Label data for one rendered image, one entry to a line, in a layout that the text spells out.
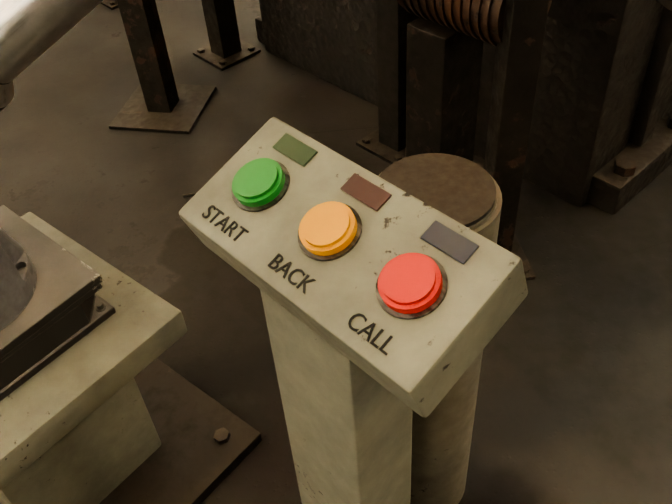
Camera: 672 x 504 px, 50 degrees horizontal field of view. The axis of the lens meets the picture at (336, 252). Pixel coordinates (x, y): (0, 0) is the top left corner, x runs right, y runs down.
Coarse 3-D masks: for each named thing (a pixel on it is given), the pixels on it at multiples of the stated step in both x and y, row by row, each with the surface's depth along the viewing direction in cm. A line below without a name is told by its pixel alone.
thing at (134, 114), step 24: (120, 0) 153; (144, 0) 153; (144, 24) 156; (144, 48) 160; (144, 72) 165; (168, 72) 168; (144, 96) 170; (168, 96) 169; (192, 96) 176; (120, 120) 170; (144, 120) 170; (168, 120) 169; (192, 120) 169
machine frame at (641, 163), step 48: (288, 0) 173; (336, 0) 160; (576, 0) 117; (624, 0) 111; (288, 48) 184; (336, 48) 169; (576, 48) 121; (624, 48) 118; (480, 96) 143; (576, 96) 126; (624, 96) 128; (480, 144) 150; (528, 144) 140; (576, 144) 132; (624, 144) 139; (576, 192) 138; (624, 192) 134
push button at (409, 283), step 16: (400, 256) 45; (416, 256) 45; (384, 272) 45; (400, 272) 45; (416, 272) 44; (432, 272) 44; (384, 288) 44; (400, 288) 44; (416, 288) 44; (432, 288) 44; (400, 304) 44; (416, 304) 44
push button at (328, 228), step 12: (324, 204) 49; (336, 204) 49; (312, 216) 49; (324, 216) 49; (336, 216) 48; (348, 216) 48; (300, 228) 49; (312, 228) 49; (324, 228) 48; (336, 228) 48; (348, 228) 48; (312, 240) 48; (324, 240) 48; (336, 240) 48; (348, 240) 48; (312, 252) 48; (324, 252) 48; (336, 252) 48
